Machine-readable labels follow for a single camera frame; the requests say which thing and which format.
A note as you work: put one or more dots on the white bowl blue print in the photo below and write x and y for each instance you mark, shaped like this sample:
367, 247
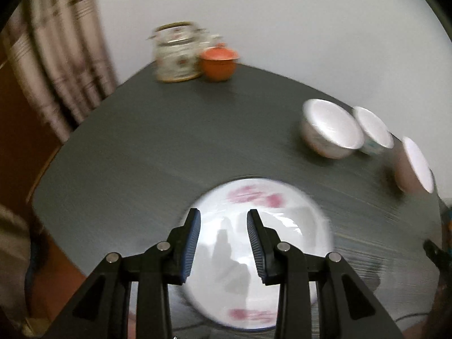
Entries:
374, 127

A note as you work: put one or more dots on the orange lidded cup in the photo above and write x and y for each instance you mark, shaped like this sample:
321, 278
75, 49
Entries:
217, 67

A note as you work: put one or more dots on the pink bowl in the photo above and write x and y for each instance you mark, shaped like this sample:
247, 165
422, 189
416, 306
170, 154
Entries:
406, 173

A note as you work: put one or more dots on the white ribbed bowl dark print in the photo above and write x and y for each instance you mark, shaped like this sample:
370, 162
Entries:
332, 123

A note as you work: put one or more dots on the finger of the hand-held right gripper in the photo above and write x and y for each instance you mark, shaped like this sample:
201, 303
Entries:
436, 254

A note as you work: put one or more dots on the white plate pink flowers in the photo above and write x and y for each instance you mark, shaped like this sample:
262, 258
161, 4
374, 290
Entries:
300, 226

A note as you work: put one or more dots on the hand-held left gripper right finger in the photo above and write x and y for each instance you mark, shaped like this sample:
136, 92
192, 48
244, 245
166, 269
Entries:
256, 247

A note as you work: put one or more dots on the brown wooden cabinet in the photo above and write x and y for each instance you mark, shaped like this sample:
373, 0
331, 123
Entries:
21, 148

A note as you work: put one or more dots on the floral ceramic teapot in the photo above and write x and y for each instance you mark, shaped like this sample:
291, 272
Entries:
174, 60

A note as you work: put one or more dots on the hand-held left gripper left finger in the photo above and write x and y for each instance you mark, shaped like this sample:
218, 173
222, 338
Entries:
190, 247

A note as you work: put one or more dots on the beige patterned curtain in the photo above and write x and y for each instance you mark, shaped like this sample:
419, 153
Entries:
63, 60

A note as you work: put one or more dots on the beige cloth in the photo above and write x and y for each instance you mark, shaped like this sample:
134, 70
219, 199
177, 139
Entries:
12, 254

